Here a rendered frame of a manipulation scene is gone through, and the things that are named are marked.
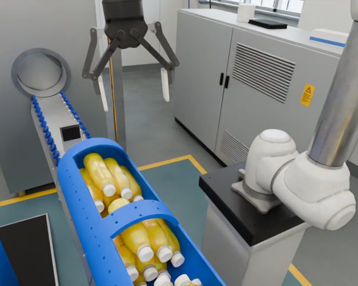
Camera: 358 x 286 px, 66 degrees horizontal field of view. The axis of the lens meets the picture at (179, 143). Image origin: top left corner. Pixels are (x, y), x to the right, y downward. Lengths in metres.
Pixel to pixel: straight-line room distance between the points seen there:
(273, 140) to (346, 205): 0.29
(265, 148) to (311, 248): 1.67
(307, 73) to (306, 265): 1.40
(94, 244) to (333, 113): 0.72
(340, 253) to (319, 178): 1.82
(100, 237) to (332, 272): 1.97
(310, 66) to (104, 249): 1.69
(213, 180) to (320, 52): 1.17
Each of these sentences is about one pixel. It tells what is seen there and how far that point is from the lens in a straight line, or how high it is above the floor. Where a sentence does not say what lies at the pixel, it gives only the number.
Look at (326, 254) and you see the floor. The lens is 2.58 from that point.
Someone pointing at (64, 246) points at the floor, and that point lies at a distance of 2.38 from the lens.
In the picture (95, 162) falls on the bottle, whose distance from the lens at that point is 1.05.
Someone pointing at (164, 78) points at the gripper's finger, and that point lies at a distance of 0.61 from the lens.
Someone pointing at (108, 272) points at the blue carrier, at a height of 1.18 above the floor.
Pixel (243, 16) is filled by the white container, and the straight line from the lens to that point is 2.82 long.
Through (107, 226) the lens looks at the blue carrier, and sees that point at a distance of 0.80.
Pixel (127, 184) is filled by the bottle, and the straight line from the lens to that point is 1.02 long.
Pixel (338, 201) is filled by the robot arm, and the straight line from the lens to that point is 0.89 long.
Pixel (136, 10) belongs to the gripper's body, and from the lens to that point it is 0.56.
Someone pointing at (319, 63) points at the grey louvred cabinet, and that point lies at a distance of 2.00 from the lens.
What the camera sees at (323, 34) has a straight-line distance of 2.19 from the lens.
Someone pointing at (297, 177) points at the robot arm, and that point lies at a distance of 0.89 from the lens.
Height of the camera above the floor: 1.80
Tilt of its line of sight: 32 degrees down
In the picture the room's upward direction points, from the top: 4 degrees clockwise
